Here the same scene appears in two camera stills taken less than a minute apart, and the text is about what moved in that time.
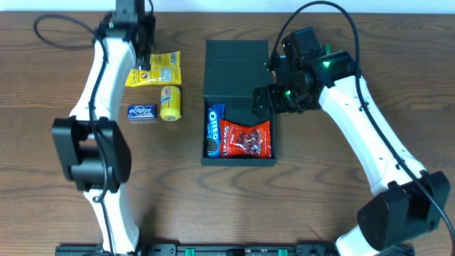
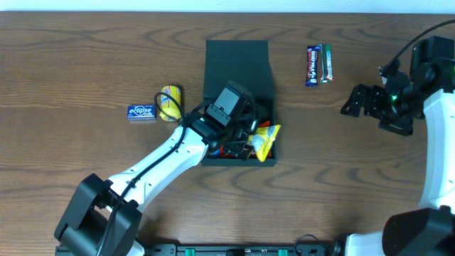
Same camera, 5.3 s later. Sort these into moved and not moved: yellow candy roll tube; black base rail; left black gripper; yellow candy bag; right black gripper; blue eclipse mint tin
Moved: yellow candy bag; left black gripper; right black gripper
Not moved: black base rail; yellow candy roll tube; blue eclipse mint tin
